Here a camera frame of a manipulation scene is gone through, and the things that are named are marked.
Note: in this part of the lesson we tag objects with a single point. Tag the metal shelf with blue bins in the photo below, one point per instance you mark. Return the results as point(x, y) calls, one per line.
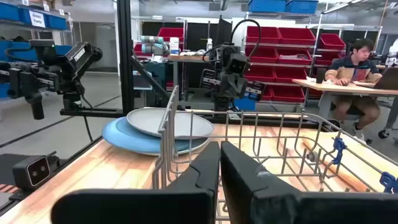
point(12, 12)

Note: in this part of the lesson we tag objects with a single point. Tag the white box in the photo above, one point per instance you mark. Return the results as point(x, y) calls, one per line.
point(174, 46)

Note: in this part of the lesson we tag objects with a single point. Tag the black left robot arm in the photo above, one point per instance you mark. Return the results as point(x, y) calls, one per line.
point(222, 104)

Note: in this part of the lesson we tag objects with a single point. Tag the blue storage bin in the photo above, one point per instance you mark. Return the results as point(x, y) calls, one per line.
point(267, 5)
point(301, 6)

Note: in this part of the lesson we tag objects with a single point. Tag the metal shelf with red bins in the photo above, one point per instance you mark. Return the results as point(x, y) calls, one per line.
point(295, 35)

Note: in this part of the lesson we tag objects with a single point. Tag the white bottle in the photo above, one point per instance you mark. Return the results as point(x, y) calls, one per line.
point(209, 45)

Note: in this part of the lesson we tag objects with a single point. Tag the wooden desk with grey legs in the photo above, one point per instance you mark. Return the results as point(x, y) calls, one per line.
point(342, 88)

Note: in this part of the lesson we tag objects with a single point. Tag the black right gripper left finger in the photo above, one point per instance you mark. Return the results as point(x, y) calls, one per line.
point(140, 208)

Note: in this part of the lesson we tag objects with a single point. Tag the person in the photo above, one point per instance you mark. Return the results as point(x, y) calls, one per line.
point(351, 71)

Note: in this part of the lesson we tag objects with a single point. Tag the wooden top workbench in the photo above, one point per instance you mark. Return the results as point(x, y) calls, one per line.
point(186, 58)

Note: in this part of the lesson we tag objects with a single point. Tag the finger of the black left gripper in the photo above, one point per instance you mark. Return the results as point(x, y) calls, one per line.
point(241, 88)
point(228, 88)

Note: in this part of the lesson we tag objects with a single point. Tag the blue plastic rack clip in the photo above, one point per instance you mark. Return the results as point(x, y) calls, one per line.
point(339, 146)
point(388, 182)

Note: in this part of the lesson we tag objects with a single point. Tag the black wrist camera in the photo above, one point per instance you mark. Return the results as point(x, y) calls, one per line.
point(238, 65)

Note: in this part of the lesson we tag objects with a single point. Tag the black depth camera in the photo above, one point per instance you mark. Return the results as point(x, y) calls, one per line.
point(35, 171)

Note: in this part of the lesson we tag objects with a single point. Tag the pale blue plate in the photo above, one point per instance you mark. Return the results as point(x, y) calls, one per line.
point(194, 147)

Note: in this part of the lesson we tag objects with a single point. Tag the grey plate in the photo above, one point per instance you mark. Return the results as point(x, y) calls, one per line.
point(149, 121)

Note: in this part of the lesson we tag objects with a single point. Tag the large blue plate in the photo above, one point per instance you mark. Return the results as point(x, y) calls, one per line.
point(124, 137)

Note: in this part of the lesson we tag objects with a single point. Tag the black aluminium table frame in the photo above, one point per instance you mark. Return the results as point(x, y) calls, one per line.
point(125, 62)

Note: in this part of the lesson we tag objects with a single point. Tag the red storage bin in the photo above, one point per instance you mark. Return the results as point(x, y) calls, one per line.
point(171, 33)

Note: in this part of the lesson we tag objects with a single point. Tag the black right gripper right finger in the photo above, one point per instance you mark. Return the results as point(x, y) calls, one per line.
point(280, 208)

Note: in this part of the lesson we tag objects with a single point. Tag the laptop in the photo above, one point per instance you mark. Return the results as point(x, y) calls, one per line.
point(388, 79)

